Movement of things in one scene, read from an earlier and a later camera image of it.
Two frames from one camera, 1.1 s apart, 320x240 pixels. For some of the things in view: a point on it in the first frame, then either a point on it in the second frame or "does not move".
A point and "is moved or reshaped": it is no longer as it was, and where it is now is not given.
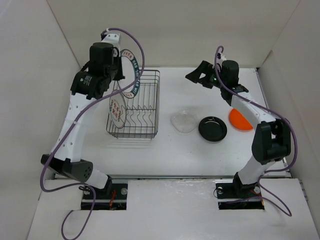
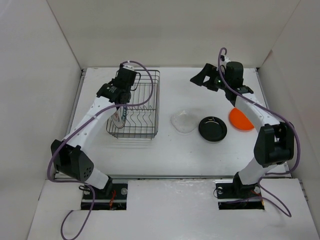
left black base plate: x=116 y=201 does not move
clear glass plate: x=184 y=121 does not move
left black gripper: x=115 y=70 -> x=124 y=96
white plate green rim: x=131 y=73 is moved or reshaped
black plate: x=212 y=129 does not move
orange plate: x=239 y=120 does not move
